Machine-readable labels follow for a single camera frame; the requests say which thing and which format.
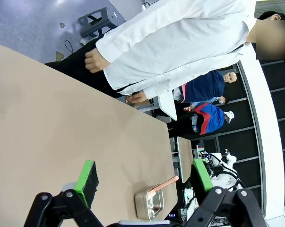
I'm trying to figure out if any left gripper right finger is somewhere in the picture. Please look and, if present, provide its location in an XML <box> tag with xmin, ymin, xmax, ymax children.
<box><xmin>180</xmin><ymin>157</ymin><xmax>268</xmax><ymax>227</ymax></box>

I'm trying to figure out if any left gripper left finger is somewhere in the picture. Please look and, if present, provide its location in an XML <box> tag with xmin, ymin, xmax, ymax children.
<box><xmin>24</xmin><ymin>160</ymin><xmax>103</xmax><ymax>227</ymax></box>

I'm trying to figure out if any person's left forearm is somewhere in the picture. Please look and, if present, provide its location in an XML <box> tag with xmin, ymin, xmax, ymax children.
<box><xmin>142</xmin><ymin>79</ymin><xmax>183</xmax><ymax>101</ymax></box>

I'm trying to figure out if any person's right forearm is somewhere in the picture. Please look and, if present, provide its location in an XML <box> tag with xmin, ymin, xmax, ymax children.
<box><xmin>96</xmin><ymin>11</ymin><xmax>183</xmax><ymax>71</ymax></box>

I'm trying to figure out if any person's left hand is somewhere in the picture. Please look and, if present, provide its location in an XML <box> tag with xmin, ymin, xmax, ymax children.
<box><xmin>125</xmin><ymin>91</ymin><xmax>149</xmax><ymax>105</ymax></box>

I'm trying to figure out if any person's right hand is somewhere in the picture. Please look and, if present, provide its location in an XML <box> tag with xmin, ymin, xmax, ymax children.
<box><xmin>84</xmin><ymin>49</ymin><xmax>110</xmax><ymax>74</ymax></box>

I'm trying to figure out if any pink lint roller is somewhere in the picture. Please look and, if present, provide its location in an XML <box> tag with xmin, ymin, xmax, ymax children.
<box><xmin>146</xmin><ymin>175</ymin><xmax>180</xmax><ymax>197</ymax></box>

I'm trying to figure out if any small brown table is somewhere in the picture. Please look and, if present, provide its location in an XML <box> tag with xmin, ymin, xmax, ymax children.
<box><xmin>176</xmin><ymin>136</ymin><xmax>194</xmax><ymax>184</ymax></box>

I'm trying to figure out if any steel rectangular container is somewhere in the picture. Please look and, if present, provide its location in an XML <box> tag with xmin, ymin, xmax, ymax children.
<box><xmin>134</xmin><ymin>185</ymin><xmax>165</xmax><ymax>221</ymax></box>

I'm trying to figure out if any blue red jacket mannequin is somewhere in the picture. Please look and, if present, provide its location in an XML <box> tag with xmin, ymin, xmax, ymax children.
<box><xmin>191</xmin><ymin>102</ymin><xmax>235</xmax><ymax>136</ymax></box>

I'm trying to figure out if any navy shirt bald mannequin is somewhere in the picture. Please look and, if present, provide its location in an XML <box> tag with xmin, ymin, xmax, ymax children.
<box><xmin>173</xmin><ymin>70</ymin><xmax>238</xmax><ymax>104</ymax></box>

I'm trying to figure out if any person in white shirt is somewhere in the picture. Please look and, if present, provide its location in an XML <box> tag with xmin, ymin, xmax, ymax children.
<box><xmin>44</xmin><ymin>0</ymin><xmax>285</xmax><ymax>100</ymax></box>

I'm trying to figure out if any dark grey stool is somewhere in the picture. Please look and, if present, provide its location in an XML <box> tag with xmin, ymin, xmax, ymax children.
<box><xmin>78</xmin><ymin>6</ymin><xmax>124</xmax><ymax>39</ymax></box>

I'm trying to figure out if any black floor cable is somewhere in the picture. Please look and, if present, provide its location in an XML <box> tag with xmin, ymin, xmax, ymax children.
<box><xmin>63</xmin><ymin>39</ymin><xmax>75</xmax><ymax>54</ymax></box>

